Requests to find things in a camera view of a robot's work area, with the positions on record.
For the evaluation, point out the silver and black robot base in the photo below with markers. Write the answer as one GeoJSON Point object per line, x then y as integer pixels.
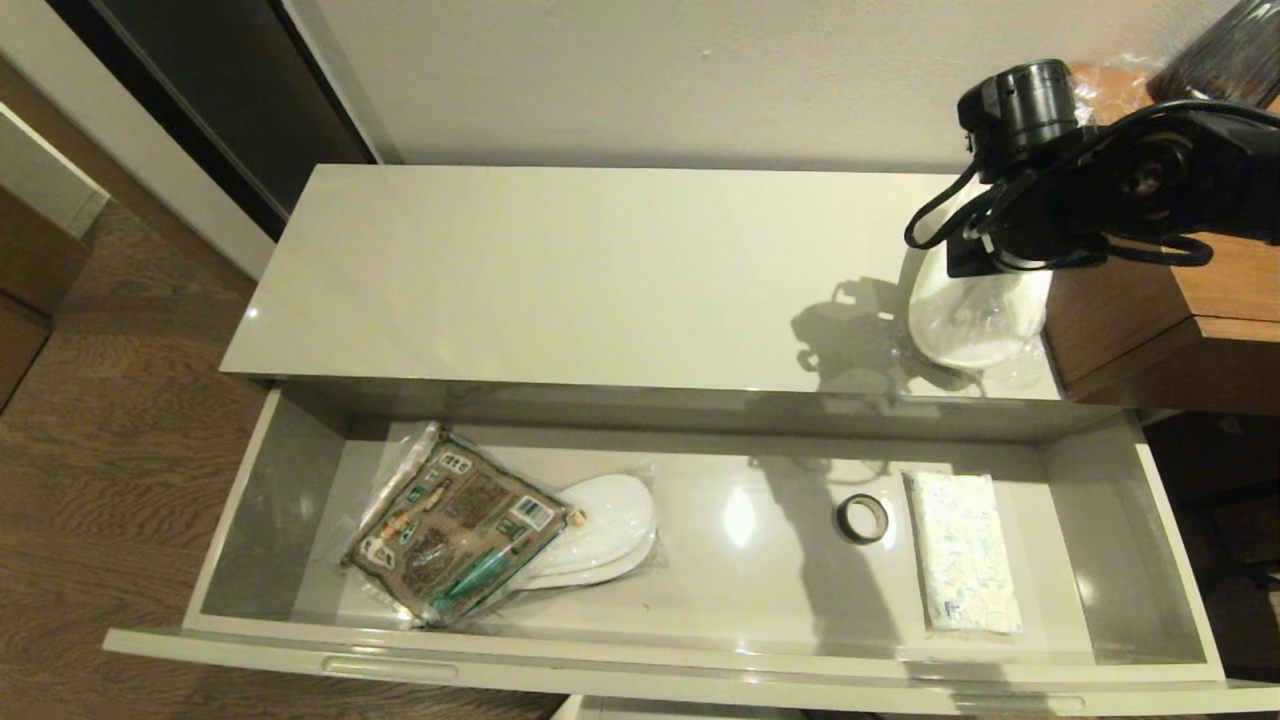
{"type": "Point", "coordinates": [680, 710]}

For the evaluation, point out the white slippers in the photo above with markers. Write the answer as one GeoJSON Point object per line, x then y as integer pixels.
{"type": "Point", "coordinates": [610, 520]}
{"type": "Point", "coordinates": [975, 320]}

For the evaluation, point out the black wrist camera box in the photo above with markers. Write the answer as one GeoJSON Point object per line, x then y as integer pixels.
{"type": "Point", "coordinates": [970, 258]}

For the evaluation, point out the dark glass vase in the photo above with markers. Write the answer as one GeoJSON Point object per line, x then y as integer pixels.
{"type": "Point", "coordinates": [1235, 50]}

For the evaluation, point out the white door frame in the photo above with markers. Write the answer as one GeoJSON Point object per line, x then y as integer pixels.
{"type": "Point", "coordinates": [150, 170]}

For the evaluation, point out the black tape roll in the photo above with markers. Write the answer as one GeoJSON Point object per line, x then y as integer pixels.
{"type": "Point", "coordinates": [845, 525]}

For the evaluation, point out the glossy white drawer cabinet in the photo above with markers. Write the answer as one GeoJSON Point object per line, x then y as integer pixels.
{"type": "Point", "coordinates": [600, 280]}

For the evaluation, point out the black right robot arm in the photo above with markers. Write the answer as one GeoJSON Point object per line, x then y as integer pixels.
{"type": "Point", "coordinates": [1180, 180]}

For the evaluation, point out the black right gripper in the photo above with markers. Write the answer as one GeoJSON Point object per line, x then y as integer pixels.
{"type": "Point", "coordinates": [1030, 130]}

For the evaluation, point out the brown and white furniture piece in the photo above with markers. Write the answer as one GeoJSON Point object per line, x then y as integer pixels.
{"type": "Point", "coordinates": [30, 260]}

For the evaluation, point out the brown wooden side cabinet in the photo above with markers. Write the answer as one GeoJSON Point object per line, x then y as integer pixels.
{"type": "Point", "coordinates": [1150, 320]}

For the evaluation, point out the white patterned tissue pack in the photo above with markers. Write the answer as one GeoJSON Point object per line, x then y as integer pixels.
{"type": "Point", "coordinates": [965, 555]}

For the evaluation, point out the dark door panel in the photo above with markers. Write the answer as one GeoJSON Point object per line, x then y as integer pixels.
{"type": "Point", "coordinates": [240, 90]}

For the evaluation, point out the brown grain package green print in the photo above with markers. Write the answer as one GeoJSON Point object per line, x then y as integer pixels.
{"type": "Point", "coordinates": [460, 530]}

